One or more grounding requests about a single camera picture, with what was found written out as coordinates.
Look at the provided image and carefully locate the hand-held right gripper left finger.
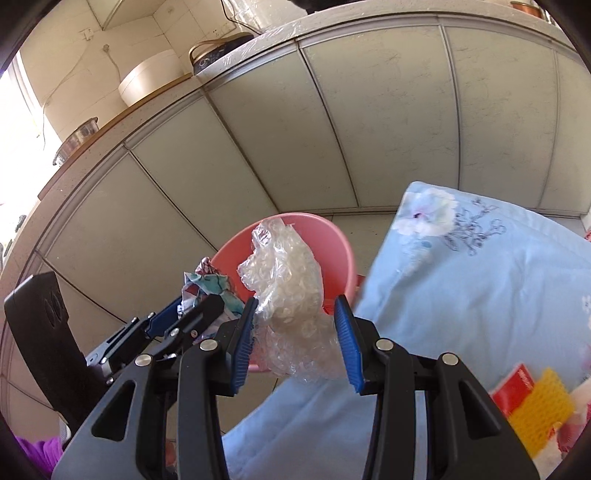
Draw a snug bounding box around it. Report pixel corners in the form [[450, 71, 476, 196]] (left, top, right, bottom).
[[51, 298, 259, 480]]

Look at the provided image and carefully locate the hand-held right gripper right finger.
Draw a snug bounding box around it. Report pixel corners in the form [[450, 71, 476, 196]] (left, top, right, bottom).
[[333, 294, 539, 480]]

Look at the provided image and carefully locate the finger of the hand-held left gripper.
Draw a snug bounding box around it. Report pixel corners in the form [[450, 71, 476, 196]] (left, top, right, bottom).
[[150, 294, 227, 358], [131, 295, 185, 340]]

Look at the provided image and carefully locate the colourful wrapper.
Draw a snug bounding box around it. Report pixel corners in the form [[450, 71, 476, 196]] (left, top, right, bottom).
[[181, 258, 246, 326]]

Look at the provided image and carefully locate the clear bubble wrap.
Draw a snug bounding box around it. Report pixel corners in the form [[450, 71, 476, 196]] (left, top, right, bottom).
[[236, 220, 355, 385]]

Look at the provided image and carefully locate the pink plastic bin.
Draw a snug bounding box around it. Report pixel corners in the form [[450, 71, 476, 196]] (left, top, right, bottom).
[[210, 212, 366, 374]]

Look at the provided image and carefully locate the red cardboard box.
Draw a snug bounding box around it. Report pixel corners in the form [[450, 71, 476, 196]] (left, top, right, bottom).
[[489, 363, 537, 418]]

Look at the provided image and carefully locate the person's left forearm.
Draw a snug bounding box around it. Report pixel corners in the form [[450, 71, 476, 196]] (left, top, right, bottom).
[[16, 431, 66, 480]]

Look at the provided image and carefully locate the light blue floral cloth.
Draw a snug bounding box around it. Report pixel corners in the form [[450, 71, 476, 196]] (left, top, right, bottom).
[[222, 181, 591, 480]]

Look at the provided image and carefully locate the window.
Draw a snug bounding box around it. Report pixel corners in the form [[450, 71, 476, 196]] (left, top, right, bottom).
[[0, 51, 58, 245]]

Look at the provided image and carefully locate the steel pot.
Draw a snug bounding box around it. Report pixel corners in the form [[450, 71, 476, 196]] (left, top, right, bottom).
[[54, 117, 100, 165]]

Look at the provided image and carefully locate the yellow foam net sleeve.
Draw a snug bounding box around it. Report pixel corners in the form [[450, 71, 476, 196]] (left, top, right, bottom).
[[508, 368, 576, 460]]

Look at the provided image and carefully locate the grey kitchen cabinet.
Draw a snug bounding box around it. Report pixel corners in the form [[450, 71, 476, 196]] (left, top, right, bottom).
[[0, 9, 591, 444]]

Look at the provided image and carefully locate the white round cooker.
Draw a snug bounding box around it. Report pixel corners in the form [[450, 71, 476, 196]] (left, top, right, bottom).
[[119, 48, 193, 107]]

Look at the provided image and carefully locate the copper pot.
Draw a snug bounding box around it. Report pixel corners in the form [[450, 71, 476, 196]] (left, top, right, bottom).
[[510, 0, 546, 20]]

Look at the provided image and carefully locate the dark round box with handle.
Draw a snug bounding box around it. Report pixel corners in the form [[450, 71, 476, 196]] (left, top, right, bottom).
[[188, 32, 257, 76]]

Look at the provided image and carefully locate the white cable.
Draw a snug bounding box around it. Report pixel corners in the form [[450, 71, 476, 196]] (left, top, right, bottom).
[[34, 44, 117, 149]]

